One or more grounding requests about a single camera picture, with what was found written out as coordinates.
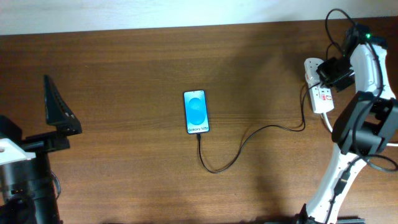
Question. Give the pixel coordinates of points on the blue Galaxy smartphone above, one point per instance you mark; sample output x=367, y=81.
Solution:
x=196, y=112

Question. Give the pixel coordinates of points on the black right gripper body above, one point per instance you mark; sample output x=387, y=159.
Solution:
x=336, y=74

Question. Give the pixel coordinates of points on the white power strip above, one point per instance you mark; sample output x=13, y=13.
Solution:
x=320, y=96

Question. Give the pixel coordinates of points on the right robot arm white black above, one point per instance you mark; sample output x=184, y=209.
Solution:
x=363, y=129

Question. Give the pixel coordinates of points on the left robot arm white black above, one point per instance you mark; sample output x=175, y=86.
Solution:
x=29, y=187

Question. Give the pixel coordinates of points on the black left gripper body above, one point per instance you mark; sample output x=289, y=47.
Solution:
x=44, y=140

